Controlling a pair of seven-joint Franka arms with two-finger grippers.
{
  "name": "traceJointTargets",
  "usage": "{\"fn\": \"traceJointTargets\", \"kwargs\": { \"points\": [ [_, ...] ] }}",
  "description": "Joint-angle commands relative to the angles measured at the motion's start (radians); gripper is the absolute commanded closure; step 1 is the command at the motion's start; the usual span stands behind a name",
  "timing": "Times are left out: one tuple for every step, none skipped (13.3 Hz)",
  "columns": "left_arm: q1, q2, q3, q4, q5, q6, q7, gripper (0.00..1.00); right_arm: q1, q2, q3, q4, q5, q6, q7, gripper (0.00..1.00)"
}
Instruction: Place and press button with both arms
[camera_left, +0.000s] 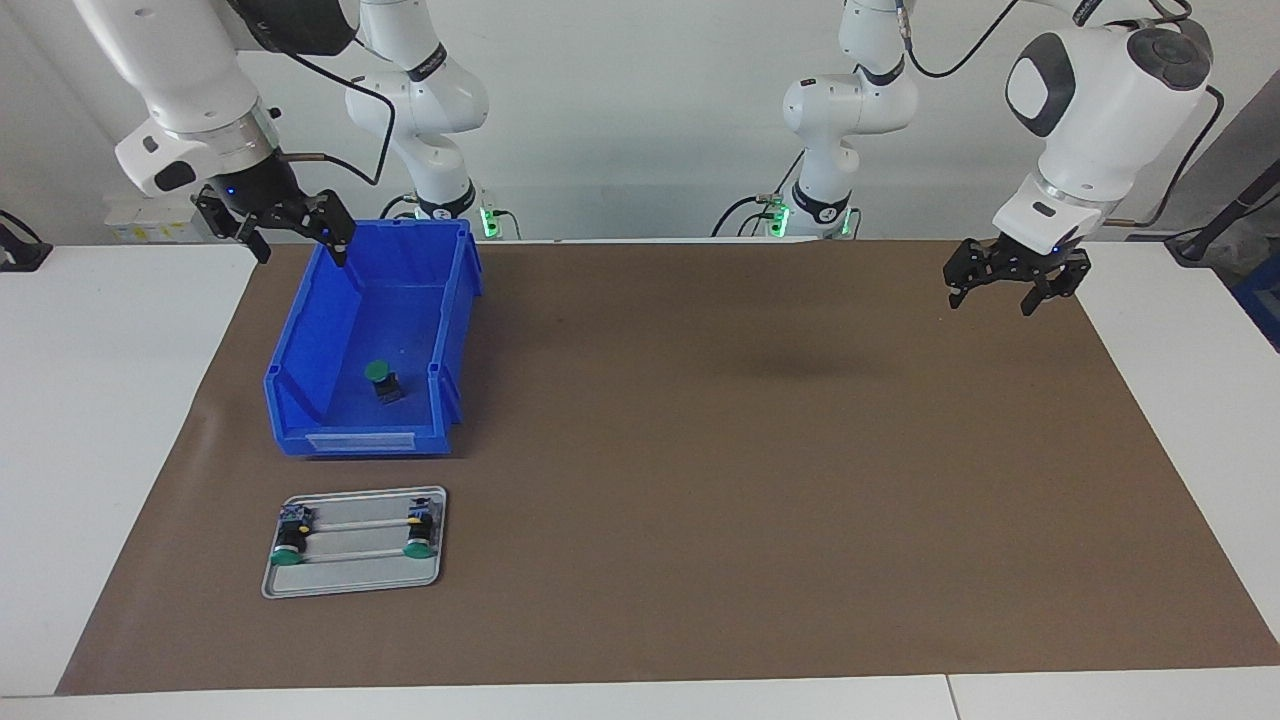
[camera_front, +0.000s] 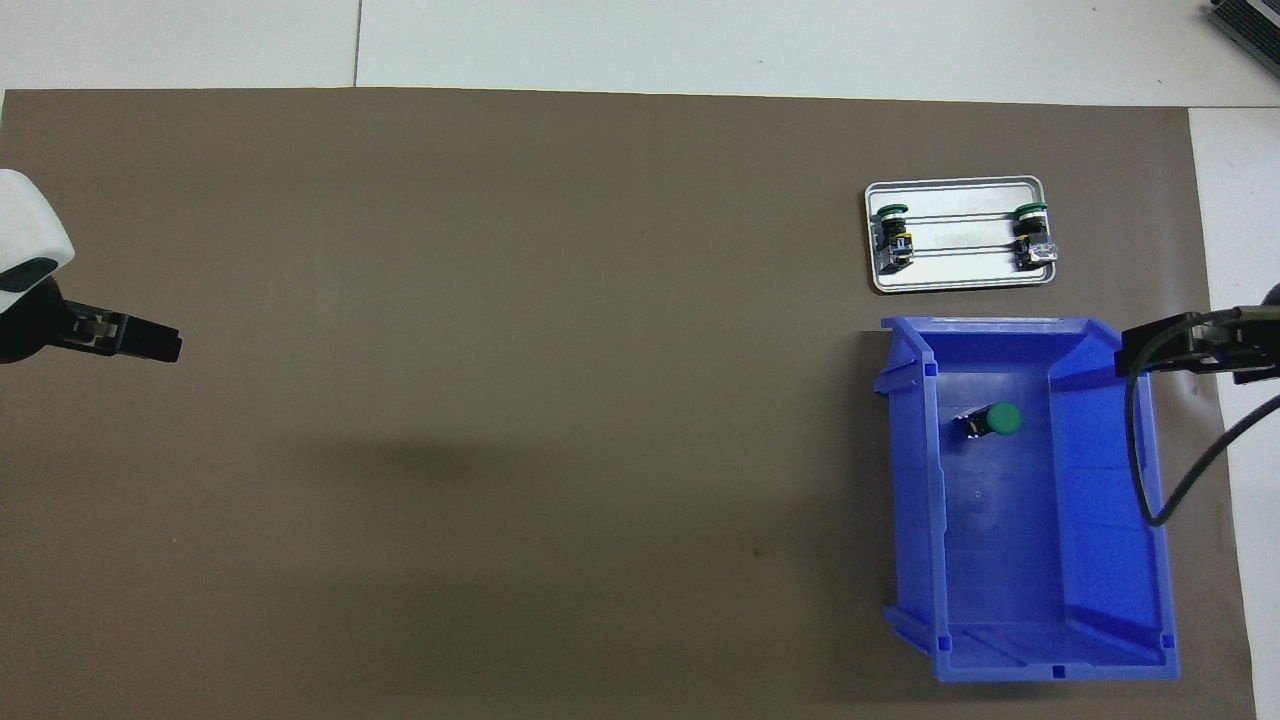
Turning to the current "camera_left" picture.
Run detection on grey metal tray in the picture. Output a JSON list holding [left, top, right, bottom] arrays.
[[261, 486, 448, 600]]

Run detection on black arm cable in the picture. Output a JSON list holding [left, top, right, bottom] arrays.
[[265, 30, 396, 188], [895, 0, 1226, 229]]

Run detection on brown table mat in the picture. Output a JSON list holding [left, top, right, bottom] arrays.
[[55, 238, 1280, 697]]

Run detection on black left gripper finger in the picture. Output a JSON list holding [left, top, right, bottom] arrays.
[[1020, 250, 1093, 317], [943, 240, 999, 311]]

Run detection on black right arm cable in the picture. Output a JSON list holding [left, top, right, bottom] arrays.
[[265, 30, 396, 188]]

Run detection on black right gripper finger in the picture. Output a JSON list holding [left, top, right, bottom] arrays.
[[283, 190, 357, 268], [193, 193, 271, 266]]

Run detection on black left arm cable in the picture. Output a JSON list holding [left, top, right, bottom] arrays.
[[895, 0, 1226, 229]]

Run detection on white power box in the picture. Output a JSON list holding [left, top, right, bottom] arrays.
[[103, 193, 216, 244]]

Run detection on blue crate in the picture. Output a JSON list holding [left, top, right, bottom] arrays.
[[1232, 255, 1280, 351]]

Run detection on blue plastic storage bin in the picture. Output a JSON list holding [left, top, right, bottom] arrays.
[[263, 219, 485, 458]]

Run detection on black table clamp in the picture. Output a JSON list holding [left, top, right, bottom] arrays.
[[0, 210, 53, 273]]

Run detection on black stand pole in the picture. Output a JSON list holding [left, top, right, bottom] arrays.
[[1165, 160, 1280, 266]]

